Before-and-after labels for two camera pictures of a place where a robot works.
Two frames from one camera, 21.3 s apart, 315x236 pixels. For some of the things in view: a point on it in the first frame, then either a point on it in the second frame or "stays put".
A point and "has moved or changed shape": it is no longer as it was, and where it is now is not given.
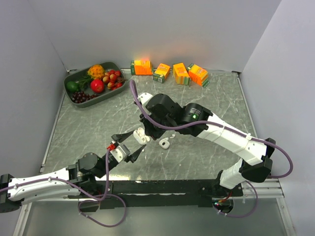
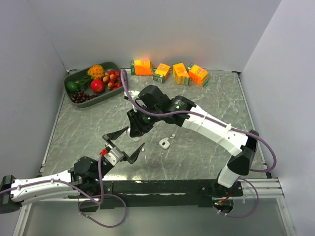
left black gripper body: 103,172 stays put
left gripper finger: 133,157 stays put
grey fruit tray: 88,85 stays put
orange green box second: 161,73 stays put
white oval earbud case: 140,136 has moved or changed shape
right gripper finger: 150,129 → 138,129
